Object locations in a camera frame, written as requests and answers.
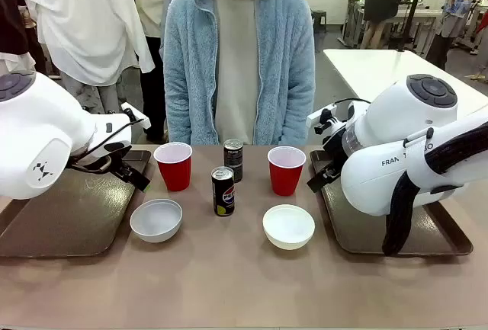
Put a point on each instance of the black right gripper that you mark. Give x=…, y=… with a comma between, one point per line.
x=334, y=158

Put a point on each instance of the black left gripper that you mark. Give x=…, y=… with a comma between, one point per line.
x=97, y=164

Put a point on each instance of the red plastic cup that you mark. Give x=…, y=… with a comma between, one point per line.
x=286, y=177
x=174, y=173

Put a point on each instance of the white plastic bowl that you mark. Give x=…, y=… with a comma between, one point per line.
x=289, y=227
x=156, y=219

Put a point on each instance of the black Pepsi can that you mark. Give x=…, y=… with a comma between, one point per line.
x=233, y=162
x=223, y=193

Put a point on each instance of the person's left forearm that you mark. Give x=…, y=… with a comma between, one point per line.
x=299, y=105

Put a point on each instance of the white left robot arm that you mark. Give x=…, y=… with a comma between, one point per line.
x=38, y=135

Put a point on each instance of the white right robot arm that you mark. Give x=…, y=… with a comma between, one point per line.
x=400, y=124

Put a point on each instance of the person's right forearm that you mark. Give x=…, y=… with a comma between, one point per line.
x=177, y=105

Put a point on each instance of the brown plastic tray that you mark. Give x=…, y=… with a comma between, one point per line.
x=76, y=215
x=354, y=231

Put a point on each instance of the white table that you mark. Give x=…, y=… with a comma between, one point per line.
x=362, y=74

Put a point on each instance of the person in blue fleece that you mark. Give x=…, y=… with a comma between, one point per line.
x=190, y=59

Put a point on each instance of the cream t-shirt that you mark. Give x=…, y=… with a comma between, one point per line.
x=236, y=59

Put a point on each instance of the dark stool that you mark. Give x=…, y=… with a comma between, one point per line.
x=319, y=19

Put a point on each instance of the bystander in white shirt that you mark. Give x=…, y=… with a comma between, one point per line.
x=84, y=21

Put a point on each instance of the bystander in cream shirt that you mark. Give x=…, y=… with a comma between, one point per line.
x=152, y=10

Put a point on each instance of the white background desk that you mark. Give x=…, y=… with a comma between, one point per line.
x=427, y=17

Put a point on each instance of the black tripod pole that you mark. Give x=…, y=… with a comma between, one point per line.
x=413, y=6

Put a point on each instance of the bystander in dark clothes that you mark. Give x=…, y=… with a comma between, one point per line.
x=13, y=10

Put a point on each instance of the bystander in blue patterned shirt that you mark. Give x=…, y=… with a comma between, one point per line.
x=455, y=6

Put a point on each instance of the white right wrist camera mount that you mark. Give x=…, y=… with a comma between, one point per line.
x=320, y=116

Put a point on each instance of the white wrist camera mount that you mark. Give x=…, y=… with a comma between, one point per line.
x=320, y=116
x=133, y=114

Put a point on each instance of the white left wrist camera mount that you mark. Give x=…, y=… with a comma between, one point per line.
x=133, y=114

